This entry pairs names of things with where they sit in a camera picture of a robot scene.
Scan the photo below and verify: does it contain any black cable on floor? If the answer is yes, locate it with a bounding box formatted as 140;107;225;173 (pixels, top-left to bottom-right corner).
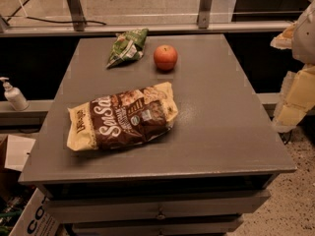
26;16;107;27

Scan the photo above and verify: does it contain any grey horizontal metal rail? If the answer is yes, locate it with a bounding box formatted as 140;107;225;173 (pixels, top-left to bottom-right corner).
0;21;292;37

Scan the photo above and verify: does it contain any metal railing post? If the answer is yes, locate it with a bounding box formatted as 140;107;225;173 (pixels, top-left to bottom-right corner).
197;0;213;29
66;0;86;31

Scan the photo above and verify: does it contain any grey drawer cabinet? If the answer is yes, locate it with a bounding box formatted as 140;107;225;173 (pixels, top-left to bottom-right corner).
20;34;295;236

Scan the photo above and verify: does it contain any right metal railing post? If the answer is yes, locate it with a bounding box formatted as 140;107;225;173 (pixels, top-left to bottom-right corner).
197;0;213;29

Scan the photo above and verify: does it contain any left metal railing post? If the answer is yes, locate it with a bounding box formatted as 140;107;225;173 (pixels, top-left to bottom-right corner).
66;0;86;31

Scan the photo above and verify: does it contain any red apple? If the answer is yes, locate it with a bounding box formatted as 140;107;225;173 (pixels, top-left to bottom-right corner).
154;45;178;71

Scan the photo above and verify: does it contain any brown cardboard box with flap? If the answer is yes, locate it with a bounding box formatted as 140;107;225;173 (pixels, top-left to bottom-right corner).
0;135;35;202

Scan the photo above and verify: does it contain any white pump bottle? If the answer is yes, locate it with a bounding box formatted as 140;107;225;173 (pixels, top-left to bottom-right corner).
0;77;29;111

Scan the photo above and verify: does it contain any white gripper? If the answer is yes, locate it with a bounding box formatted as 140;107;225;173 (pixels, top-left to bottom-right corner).
270;1;315;133

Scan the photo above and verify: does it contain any brown and yellow bread bag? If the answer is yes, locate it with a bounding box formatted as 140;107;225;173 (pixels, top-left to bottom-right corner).
67;82;178;151

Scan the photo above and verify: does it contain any white cardboard box with lettering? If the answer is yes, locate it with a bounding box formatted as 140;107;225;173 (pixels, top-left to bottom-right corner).
9;189;59;236

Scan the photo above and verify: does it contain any green snack bag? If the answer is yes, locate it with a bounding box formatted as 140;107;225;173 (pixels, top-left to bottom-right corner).
106;29;149;69

